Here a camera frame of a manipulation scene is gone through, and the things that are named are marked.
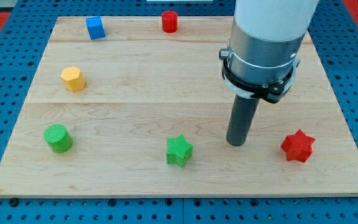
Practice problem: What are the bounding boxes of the green star block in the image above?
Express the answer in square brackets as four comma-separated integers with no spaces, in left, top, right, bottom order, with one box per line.
[166,134,193,168]

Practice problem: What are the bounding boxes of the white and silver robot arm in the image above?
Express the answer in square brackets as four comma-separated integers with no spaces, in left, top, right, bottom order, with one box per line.
[219,0,319,103]

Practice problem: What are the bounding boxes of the blue cube block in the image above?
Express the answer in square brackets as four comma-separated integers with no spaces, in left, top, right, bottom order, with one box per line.
[85,16,106,40]

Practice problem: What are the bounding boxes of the red star block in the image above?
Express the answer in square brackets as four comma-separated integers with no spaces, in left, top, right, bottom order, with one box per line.
[281,129,315,163]

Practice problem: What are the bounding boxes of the light wooden board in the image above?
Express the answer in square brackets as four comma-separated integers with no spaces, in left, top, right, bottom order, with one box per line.
[0,17,358,198]

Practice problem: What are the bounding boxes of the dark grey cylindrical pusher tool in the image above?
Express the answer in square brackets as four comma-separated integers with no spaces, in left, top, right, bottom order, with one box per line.
[226,95,259,146]

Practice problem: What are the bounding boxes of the red cylinder block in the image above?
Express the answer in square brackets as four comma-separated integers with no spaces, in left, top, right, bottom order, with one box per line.
[161,11,178,33]

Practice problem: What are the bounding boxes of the yellow hexagon block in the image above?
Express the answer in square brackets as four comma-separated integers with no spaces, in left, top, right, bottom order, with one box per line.
[60,66,86,92]

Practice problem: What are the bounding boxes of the green cylinder block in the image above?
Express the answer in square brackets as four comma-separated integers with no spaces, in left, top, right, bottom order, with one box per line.
[44,124,73,153]

